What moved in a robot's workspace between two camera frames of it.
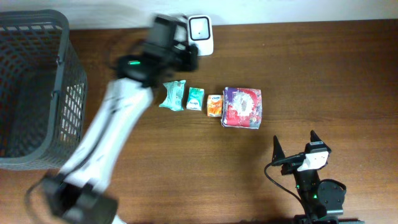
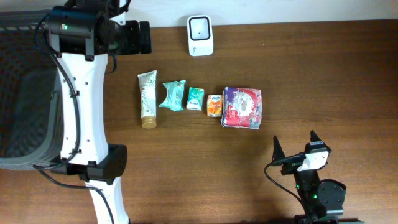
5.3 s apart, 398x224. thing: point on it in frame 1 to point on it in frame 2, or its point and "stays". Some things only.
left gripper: (193, 51) to (136, 45)
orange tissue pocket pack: (214, 105) stays
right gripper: (277, 153) stays
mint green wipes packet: (174, 100) stays
